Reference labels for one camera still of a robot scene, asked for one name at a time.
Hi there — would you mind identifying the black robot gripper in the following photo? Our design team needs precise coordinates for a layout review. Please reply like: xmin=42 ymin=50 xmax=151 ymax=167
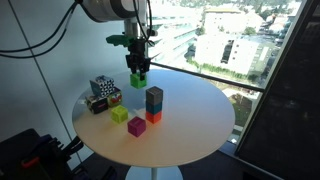
xmin=126 ymin=38 xmax=151 ymax=81

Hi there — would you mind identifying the green block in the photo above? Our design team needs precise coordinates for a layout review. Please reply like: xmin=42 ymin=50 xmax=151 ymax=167
xmin=130 ymin=74 xmax=147 ymax=89

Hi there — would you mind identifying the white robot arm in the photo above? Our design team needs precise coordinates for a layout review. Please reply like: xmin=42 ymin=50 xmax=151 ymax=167
xmin=80 ymin=0 xmax=154 ymax=80

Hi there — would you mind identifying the grey block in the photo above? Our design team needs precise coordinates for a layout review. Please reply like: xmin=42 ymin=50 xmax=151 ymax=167
xmin=146 ymin=86 xmax=163 ymax=105

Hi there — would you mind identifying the blue block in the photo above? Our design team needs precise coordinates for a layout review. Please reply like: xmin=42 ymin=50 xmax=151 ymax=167
xmin=146 ymin=102 xmax=162 ymax=115

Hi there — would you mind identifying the yellow-green block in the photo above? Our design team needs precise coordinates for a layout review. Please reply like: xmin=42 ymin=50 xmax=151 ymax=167
xmin=111 ymin=105 xmax=128 ymax=123

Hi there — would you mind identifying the orange block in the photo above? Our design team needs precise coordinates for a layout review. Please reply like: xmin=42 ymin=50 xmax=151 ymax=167
xmin=145 ymin=112 xmax=162 ymax=124

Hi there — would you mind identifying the magenta block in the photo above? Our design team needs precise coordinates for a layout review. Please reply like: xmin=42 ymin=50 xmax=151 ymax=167
xmin=127 ymin=117 xmax=146 ymax=137

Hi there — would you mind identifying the red green picture cube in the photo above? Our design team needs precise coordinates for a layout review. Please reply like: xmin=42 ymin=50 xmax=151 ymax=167
xmin=107 ymin=87 xmax=122 ymax=107

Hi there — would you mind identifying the black white patterned cube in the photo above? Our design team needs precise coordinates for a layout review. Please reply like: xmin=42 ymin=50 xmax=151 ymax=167
xmin=90 ymin=75 xmax=114 ymax=97

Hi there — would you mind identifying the dark picture cube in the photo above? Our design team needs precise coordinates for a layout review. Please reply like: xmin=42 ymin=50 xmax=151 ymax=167
xmin=85 ymin=96 xmax=108 ymax=114

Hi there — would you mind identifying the round white table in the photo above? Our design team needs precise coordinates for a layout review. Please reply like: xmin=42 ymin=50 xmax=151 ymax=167
xmin=72 ymin=69 xmax=235 ymax=180

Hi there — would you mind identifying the black window railing bar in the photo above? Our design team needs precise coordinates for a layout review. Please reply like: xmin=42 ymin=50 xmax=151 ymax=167
xmin=151 ymin=62 xmax=265 ymax=93

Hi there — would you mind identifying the black equipment with red part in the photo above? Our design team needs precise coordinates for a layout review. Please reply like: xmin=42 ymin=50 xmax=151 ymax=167
xmin=0 ymin=129 xmax=93 ymax=180

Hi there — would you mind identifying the dark panel at right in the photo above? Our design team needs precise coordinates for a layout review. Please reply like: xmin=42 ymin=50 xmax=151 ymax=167
xmin=237 ymin=0 xmax=320 ymax=180

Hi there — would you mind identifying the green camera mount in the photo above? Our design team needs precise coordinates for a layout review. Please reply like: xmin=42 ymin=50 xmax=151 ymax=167
xmin=106 ymin=35 xmax=134 ymax=47

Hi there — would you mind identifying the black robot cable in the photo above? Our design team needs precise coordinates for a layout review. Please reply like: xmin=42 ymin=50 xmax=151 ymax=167
xmin=0 ymin=0 xmax=83 ymax=60

